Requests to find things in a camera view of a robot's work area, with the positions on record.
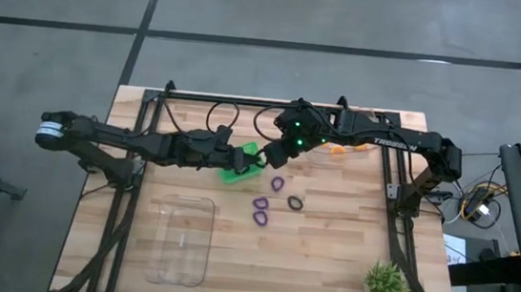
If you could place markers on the black side desk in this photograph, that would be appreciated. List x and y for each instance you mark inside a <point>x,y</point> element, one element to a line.
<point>488,272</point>

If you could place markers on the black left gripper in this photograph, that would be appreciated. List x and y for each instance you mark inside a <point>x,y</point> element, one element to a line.
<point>233,158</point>

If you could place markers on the green plastic basket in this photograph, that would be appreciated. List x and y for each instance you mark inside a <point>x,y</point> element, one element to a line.
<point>238,178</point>

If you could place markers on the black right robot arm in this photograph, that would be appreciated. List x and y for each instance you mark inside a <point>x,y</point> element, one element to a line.
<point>404,143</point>

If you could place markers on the white paper sheet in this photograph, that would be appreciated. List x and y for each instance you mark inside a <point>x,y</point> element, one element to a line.
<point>453,248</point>

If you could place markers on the small green artificial plant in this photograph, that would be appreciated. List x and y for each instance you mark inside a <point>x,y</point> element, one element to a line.
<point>386,285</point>

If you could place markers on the black aluminium table frame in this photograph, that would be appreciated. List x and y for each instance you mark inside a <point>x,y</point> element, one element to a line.
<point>188,96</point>

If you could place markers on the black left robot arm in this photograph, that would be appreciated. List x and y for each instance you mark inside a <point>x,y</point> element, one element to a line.
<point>112,139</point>

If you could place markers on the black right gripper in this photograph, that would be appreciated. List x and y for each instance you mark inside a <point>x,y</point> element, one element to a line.
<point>280,154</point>

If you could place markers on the white power adapter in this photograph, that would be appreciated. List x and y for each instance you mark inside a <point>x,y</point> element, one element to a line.
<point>483,210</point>

